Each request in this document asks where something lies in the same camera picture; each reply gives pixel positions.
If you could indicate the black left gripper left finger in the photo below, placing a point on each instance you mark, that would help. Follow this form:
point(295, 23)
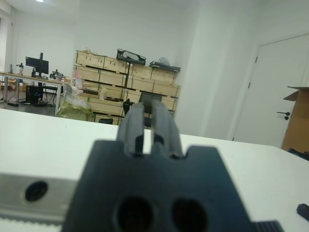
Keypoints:
point(132, 125)

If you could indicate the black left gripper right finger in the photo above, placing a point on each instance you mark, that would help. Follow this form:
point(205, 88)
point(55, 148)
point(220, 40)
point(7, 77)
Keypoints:
point(166, 128)

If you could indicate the black box lid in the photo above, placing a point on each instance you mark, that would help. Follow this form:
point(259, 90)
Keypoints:
point(304, 211)

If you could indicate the small brown cardboard box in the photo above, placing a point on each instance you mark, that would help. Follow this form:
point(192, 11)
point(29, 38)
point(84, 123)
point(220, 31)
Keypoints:
point(17, 85)

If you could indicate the tall brown cardboard box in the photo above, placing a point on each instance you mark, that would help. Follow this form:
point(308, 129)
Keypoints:
point(299, 120)

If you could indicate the light wooden crate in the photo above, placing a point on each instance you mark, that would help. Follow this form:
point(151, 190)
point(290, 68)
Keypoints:
point(170, 102)
point(106, 119)
point(141, 84)
point(106, 107)
point(113, 91)
point(89, 73)
point(90, 58)
point(112, 78)
point(116, 65)
point(164, 75)
point(142, 71)
point(166, 89)

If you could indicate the olive green bag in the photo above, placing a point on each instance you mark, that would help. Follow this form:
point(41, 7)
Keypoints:
point(74, 111)

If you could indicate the black flat tray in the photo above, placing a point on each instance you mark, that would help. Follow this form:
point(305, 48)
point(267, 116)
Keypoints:
point(166, 66)

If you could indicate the grey plastic bag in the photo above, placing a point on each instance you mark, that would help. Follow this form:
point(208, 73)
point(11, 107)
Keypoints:
point(164, 61)

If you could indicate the black open case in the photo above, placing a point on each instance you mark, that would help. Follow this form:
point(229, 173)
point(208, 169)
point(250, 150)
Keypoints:
point(130, 56)

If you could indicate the white plastic bag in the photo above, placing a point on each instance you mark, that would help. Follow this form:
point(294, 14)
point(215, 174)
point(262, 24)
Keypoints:
point(72, 90)

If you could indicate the pink and white packet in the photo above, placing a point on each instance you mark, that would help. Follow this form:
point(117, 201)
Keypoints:
point(77, 81)

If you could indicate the black computer tower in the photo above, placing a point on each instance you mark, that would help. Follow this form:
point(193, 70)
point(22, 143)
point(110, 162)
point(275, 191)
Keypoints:
point(33, 93)

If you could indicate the white door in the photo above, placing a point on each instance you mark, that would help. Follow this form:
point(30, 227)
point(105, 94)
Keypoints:
point(270, 91)

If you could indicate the wooden top desk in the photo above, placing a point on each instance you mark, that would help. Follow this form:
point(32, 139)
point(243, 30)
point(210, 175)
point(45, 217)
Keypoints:
point(31, 78)

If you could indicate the black computer monitor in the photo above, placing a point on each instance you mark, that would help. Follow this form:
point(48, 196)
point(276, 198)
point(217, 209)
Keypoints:
point(36, 63)

